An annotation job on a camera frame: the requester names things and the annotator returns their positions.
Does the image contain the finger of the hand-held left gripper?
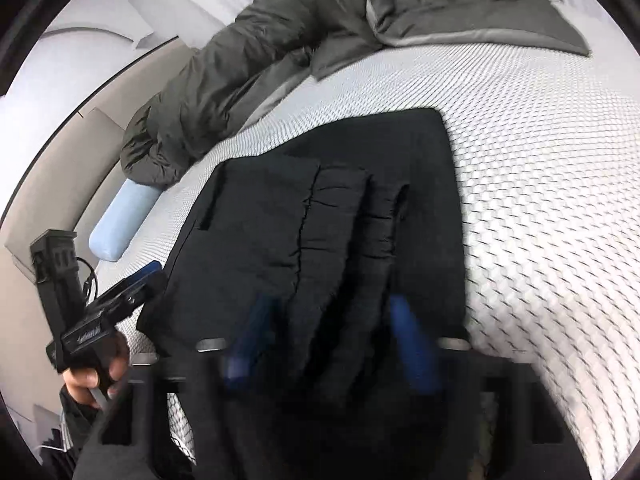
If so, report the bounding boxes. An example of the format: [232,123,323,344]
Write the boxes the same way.
[95,260,169,319]

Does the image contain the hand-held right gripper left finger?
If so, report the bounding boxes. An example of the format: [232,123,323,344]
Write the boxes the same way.
[75,292,280,480]

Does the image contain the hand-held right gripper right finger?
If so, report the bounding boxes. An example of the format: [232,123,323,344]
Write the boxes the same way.
[389,294,576,480]

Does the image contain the black pants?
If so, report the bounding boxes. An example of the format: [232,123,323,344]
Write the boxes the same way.
[135,107,471,480]

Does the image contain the person's left hand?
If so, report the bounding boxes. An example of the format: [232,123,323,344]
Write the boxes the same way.
[65,332,131,408]

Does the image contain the light blue pillow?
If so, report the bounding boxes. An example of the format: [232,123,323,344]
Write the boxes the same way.
[88,180,163,262]

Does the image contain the beige padded headboard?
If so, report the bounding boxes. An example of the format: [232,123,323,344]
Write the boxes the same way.
[0,35,201,281]

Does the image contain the bed with white honeycomb mattress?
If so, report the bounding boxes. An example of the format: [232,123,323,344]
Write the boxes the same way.
[90,42,640,480]

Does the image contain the grey duvet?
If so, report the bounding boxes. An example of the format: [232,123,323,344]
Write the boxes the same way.
[119,0,591,191]

